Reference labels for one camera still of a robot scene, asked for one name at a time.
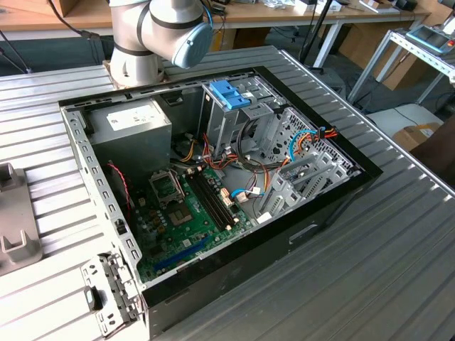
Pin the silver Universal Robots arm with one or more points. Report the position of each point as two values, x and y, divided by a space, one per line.
135 64

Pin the grey metal disk bay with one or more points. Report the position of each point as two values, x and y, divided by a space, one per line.
284 199

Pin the black RAM slot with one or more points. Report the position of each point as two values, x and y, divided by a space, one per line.
207 203
217 197

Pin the grey metal drive cage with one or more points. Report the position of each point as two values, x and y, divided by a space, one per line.
227 128

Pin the CPU socket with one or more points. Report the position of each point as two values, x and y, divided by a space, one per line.
165 187

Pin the square chipset chip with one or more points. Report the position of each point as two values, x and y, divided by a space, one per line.
180 217

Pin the green motherboard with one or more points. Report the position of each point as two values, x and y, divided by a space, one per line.
199 236

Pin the black PC case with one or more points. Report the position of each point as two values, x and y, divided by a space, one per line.
249 255

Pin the blue expansion slot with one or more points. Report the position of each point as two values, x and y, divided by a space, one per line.
181 255

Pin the grey power supply unit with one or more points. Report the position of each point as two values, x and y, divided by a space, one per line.
131 145

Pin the white side table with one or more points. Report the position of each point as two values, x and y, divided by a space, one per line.
391 120

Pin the black tripod stand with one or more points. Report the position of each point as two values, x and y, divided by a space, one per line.
320 26

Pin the black plastic latch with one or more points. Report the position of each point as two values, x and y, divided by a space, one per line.
93 298

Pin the brown cardboard box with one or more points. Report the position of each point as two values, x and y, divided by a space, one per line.
362 42
405 71
32 5

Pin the cardboard box white labels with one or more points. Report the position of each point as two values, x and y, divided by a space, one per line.
412 136

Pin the person in dark shirt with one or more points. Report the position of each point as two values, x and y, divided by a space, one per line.
440 152

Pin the grey parts rack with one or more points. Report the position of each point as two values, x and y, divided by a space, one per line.
17 220

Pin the pale blue teach pendant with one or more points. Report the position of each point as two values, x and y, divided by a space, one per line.
426 37

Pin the blue plastic drive rail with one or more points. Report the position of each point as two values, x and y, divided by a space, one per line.
227 94

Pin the wooden desk white frame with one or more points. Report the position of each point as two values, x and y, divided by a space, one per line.
284 14
28 19

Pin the grey metal slot bracket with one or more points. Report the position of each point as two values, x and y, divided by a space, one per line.
92 275

